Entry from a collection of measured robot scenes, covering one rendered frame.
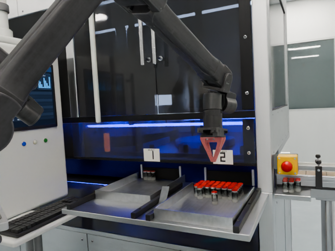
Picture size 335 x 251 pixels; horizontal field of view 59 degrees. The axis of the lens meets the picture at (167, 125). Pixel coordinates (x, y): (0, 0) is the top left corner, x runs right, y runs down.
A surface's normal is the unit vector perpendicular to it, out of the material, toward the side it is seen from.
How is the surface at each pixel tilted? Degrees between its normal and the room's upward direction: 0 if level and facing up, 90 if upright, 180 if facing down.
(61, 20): 101
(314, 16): 90
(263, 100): 90
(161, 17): 109
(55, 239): 90
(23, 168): 90
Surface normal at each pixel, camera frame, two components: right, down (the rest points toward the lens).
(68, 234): -0.43, 0.09
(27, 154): 0.90, -0.02
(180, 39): 0.68, 0.29
